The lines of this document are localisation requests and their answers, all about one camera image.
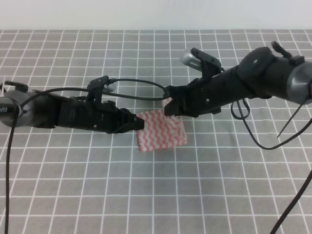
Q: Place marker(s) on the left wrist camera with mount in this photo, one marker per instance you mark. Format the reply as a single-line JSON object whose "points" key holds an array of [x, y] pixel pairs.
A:
{"points": [[98, 87]]}

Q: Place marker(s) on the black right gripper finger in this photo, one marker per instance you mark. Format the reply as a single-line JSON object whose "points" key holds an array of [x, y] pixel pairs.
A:
{"points": [[175, 91], [175, 107]]}

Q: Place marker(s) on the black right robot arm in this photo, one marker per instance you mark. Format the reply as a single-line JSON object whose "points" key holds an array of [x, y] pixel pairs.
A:
{"points": [[260, 74]]}

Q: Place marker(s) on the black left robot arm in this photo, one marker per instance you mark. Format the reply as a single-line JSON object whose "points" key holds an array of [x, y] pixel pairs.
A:
{"points": [[43, 109]]}

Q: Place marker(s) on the pink wavy striped towel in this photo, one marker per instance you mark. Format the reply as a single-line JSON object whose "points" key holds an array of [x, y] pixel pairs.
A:
{"points": [[160, 131]]}

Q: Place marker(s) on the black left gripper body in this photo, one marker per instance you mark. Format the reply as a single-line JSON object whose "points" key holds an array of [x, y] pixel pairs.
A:
{"points": [[104, 117]]}

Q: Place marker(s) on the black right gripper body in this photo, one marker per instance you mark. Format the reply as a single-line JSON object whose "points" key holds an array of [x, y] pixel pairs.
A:
{"points": [[204, 95]]}

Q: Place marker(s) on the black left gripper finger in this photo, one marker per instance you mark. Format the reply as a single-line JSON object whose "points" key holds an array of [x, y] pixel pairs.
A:
{"points": [[133, 126], [129, 117]]}

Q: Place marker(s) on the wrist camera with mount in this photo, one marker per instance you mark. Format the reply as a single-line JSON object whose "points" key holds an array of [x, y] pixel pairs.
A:
{"points": [[98, 87], [208, 65]]}

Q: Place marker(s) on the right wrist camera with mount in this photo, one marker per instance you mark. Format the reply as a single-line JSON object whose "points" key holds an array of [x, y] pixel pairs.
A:
{"points": [[208, 65]]}

